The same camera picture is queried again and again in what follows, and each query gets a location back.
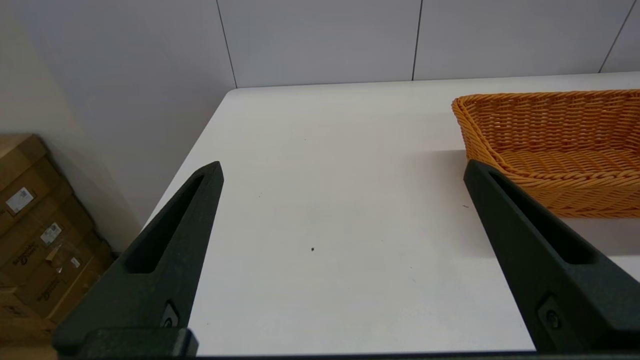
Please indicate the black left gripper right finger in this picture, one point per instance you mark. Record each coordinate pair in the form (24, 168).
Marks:
(570, 300)

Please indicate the brown cardboard box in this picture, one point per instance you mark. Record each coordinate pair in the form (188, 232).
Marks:
(45, 240)
(20, 320)
(25, 175)
(65, 285)

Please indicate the orange wicker basket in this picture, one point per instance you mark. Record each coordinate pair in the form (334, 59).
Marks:
(550, 130)

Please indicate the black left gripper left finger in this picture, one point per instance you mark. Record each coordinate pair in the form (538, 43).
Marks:
(160, 270)

